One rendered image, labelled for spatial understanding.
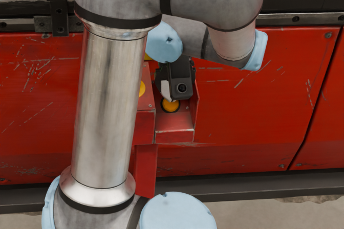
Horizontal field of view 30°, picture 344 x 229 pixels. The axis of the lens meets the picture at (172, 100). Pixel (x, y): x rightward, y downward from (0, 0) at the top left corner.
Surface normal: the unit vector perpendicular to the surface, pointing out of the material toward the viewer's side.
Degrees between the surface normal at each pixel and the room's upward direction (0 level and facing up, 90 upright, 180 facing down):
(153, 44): 94
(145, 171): 90
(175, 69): 34
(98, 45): 72
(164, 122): 0
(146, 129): 90
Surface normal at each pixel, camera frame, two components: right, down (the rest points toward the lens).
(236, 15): 0.39, 0.83
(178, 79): 0.16, -0.18
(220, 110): 0.11, 0.72
